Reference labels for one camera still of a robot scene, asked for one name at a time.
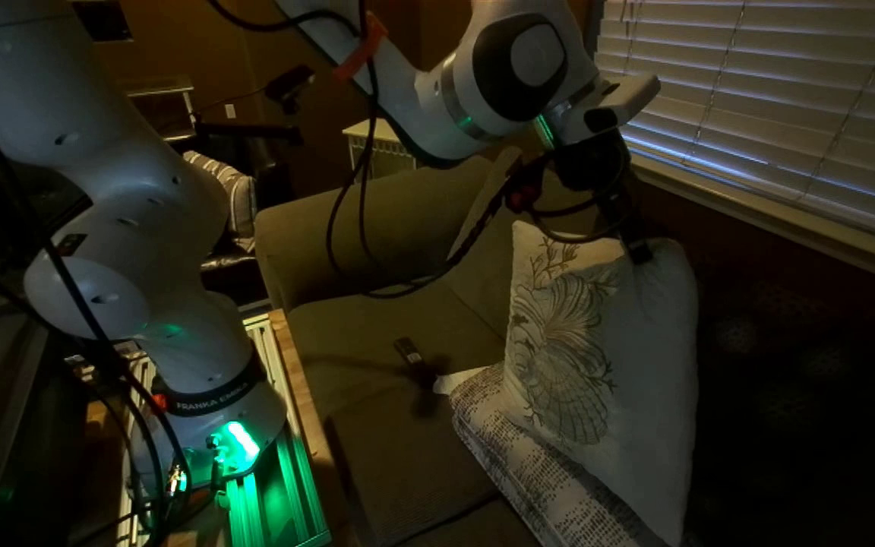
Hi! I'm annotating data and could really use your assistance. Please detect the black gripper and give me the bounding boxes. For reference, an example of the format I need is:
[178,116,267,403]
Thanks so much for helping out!
[550,102,658,270]

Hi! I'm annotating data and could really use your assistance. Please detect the white seashell print pillow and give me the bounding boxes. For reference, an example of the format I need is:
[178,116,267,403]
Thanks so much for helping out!
[502,220,703,547]

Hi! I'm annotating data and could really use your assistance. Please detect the blue grey knit pillow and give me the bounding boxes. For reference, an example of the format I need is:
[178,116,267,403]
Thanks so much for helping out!
[436,363,667,547]

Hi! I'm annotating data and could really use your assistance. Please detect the white window sill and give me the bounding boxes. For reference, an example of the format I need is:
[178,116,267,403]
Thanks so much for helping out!
[626,158,875,294]

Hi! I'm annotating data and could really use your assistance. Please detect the white window blinds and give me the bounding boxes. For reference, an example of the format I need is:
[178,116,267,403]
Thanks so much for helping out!
[596,0,875,251]

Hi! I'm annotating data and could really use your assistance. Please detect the olive grey fabric couch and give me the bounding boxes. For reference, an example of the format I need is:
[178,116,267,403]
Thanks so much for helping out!
[252,156,875,547]

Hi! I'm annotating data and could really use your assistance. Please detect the small dark remote control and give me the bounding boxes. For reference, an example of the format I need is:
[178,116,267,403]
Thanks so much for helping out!
[393,334,452,396]

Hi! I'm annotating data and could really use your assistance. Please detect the white cabinet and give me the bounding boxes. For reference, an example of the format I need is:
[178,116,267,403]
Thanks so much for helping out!
[339,116,426,181]

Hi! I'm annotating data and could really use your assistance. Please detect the black chair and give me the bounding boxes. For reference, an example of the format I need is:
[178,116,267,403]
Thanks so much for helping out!
[195,62,321,209]

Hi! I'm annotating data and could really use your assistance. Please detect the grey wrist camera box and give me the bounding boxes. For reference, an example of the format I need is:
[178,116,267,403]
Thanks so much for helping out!
[581,74,667,122]

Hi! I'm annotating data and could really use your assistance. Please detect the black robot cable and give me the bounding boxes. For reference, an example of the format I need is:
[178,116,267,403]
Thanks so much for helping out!
[207,0,603,305]

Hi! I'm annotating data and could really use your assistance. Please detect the orange cable strap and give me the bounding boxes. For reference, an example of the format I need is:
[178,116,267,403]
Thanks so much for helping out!
[337,10,393,83]

